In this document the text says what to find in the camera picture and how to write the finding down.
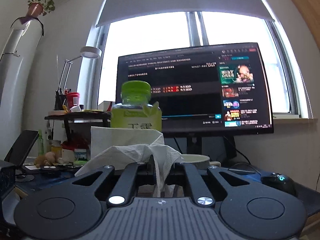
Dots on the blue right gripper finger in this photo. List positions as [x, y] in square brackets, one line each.
[151, 164]

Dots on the green juice bottle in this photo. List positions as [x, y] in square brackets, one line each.
[134, 111]

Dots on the white standing air conditioner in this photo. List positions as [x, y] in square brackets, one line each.
[16, 60]

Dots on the white ceramic bowl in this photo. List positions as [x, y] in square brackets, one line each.
[200, 161]

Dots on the potted green plant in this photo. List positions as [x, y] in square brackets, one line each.
[40, 7]

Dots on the black desk shelf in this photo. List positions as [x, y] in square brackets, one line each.
[88, 118]

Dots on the black pen holder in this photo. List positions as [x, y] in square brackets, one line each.
[60, 100]

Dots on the black computer monitor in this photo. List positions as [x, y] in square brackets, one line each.
[207, 90]

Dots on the white paper towel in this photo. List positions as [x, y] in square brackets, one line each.
[121, 146]

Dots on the red cup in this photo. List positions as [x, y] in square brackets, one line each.
[73, 99]

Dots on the black phone on stand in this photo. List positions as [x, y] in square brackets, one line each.
[21, 149]

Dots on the wooden wardrobe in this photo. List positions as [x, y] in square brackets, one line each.
[309, 10]

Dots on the black computer mouse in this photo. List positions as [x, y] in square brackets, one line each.
[280, 182]

